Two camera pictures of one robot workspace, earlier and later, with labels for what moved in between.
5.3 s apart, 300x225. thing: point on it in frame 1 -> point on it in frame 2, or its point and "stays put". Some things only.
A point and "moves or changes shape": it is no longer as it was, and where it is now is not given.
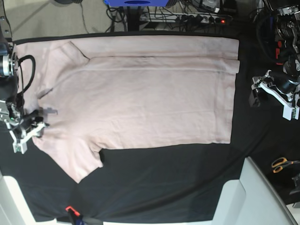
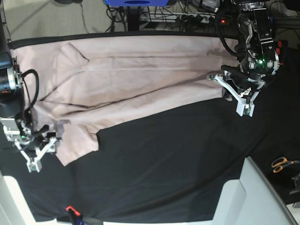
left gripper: (32, 125) -> (33, 147)
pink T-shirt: (105, 92) moves or changes shape
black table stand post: (133, 13) stays put
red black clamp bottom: (72, 212) stays put
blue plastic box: (137, 3) stays put
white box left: (14, 208) stays put
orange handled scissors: (279, 163) stays put
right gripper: (290, 101) -> (243, 86)
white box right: (251, 200) stays put
